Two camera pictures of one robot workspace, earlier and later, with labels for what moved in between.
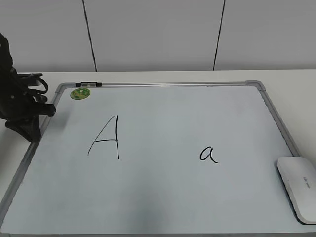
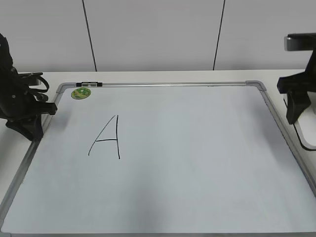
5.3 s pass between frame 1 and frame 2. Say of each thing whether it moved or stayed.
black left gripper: stayed
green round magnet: stayed
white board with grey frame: stayed
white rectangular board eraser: moved
